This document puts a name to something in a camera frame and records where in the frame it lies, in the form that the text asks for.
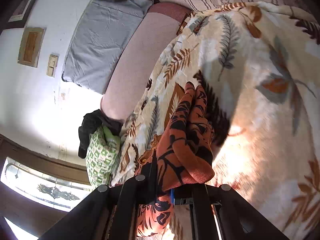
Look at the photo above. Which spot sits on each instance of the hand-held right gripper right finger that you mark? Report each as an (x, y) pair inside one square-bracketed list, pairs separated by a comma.
[(200, 212)]

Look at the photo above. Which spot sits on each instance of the decorated glass window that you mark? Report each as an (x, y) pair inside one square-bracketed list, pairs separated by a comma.
[(37, 187)]

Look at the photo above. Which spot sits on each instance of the grey pillow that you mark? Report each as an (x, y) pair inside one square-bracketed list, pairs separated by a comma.
[(100, 40)]

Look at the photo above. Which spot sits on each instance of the leaf print blanket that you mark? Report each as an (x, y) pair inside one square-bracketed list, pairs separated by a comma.
[(250, 92)]

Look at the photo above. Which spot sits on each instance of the green white patterned pillow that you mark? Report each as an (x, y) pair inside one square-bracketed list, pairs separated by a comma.
[(100, 155)]

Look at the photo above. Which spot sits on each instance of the framed wall picture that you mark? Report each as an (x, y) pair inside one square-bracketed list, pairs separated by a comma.
[(23, 5)]

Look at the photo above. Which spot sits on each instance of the beige wall switch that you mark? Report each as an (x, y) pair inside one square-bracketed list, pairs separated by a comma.
[(52, 65)]

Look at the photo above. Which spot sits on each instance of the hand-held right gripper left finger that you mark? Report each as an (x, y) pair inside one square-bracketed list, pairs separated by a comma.
[(147, 187)]

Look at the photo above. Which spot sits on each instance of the black cloth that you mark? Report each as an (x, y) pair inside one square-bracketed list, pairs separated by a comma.
[(90, 127)]

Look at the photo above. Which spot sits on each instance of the wooden wall panel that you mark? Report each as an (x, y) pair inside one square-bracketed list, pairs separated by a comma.
[(31, 46)]

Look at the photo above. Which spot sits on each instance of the orange black floral garment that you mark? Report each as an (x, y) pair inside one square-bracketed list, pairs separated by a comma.
[(185, 142)]

